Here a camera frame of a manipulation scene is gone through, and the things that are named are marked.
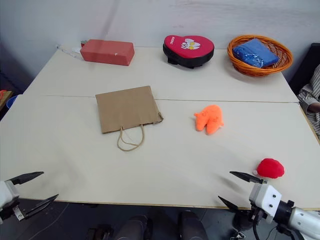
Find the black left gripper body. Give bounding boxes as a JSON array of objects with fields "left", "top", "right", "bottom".
[{"left": 0, "top": 197, "right": 27, "bottom": 224}]

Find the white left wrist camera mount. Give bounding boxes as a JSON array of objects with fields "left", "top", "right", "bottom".
[{"left": 0, "top": 179, "right": 20, "bottom": 210}]

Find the dark rounded shape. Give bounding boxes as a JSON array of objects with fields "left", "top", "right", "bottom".
[
  {"left": 177, "top": 210, "right": 209, "bottom": 240},
  {"left": 113, "top": 214, "right": 154, "bottom": 240}
]

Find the dark chair back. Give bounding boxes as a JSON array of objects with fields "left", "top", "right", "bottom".
[{"left": 289, "top": 42, "right": 320, "bottom": 96}]

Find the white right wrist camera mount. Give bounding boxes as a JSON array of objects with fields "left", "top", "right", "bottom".
[{"left": 248, "top": 183, "right": 283, "bottom": 225}]

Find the blue folded cloth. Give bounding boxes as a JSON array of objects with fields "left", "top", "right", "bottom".
[{"left": 232, "top": 37, "right": 280, "bottom": 69}]

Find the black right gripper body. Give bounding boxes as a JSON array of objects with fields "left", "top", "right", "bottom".
[{"left": 231, "top": 202, "right": 267, "bottom": 232}]

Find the person in striped shirt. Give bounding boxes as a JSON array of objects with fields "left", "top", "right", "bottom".
[{"left": 298, "top": 63, "right": 320, "bottom": 142}]

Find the orange wicker basket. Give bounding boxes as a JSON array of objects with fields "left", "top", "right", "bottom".
[{"left": 226, "top": 34, "right": 294, "bottom": 77}]

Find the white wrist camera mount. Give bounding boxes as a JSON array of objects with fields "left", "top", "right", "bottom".
[
  {"left": 0, "top": 179, "right": 20, "bottom": 210},
  {"left": 248, "top": 183, "right": 283, "bottom": 225}
]

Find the red heart-shaped punch pad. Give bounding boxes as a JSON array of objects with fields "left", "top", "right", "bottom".
[{"left": 162, "top": 34, "right": 216, "bottom": 70}]

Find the orange plush toy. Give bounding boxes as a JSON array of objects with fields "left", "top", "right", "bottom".
[{"left": 193, "top": 104, "right": 225, "bottom": 136}]

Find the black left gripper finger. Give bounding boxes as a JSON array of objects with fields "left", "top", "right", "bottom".
[
  {"left": 9, "top": 171, "right": 45, "bottom": 186},
  {"left": 23, "top": 193, "right": 60, "bottom": 220}
]

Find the brown paper bag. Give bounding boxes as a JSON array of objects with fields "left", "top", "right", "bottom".
[{"left": 95, "top": 85, "right": 165, "bottom": 152}]

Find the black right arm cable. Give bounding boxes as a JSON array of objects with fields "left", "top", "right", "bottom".
[{"left": 251, "top": 219, "right": 263, "bottom": 240}]

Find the red rectangular foam block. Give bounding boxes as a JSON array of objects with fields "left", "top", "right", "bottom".
[{"left": 79, "top": 38, "right": 136, "bottom": 67}]

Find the blue bucket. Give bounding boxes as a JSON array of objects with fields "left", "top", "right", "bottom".
[{"left": 6, "top": 94, "right": 19, "bottom": 110}]

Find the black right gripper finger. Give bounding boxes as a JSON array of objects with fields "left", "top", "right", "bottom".
[
  {"left": 229, "top": 171, "right": 268, "bottom": 185},
  {"left": 217, "top": 195, "right": 249, "bottom": 214}
]

